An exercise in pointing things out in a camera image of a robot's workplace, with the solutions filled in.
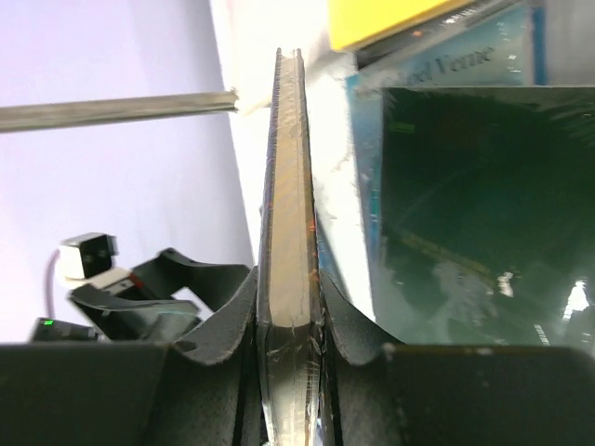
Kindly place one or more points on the blue ocean Jules Verne book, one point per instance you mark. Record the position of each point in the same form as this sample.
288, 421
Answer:
492, 44

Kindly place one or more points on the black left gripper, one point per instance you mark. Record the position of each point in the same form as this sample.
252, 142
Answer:
161, 299

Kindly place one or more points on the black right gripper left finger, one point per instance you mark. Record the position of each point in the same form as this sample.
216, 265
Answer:
201, 390

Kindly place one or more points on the white two-tier wooden shelf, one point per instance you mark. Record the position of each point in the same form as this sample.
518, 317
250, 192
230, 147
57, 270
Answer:
112, 111

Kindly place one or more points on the dark green hardcover book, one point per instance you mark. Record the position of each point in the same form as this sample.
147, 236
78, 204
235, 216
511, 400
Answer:
486, 216

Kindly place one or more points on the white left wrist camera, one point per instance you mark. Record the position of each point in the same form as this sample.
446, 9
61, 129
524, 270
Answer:
87, 255

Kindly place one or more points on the yellow paperback book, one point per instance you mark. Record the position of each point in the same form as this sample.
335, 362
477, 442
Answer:
353, 24

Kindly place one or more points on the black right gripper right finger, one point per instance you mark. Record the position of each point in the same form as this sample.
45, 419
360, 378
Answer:
378, 391

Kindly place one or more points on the purple galaxy cover book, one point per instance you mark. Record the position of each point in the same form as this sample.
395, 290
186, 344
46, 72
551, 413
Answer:
289, 309

